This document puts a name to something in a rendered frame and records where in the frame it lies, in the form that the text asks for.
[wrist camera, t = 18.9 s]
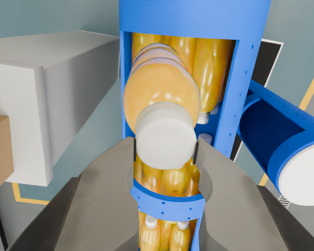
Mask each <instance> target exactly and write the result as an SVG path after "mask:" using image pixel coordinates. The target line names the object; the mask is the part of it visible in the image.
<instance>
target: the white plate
mask: <svg viewBox="0 0 314 251"><path fill-rule="evenodd" d="M278 187H279V190H280V192H281V194H282V195H283V196H284V197H285V198H286V199H287V200H288V201H290V202H292V203H294V204H298V205H304V206H314V144H313V145H311V146H309V147H307V148H305V149H303V150H301V151H300V152H298V153H297V154H295V155H294V156H293V157H292V158H291V159H290V160H289V161H288V162H287V163H286V165H285V166H284V167H283V169H282V171H281V173H280V175H279V180H278Z"/></svg>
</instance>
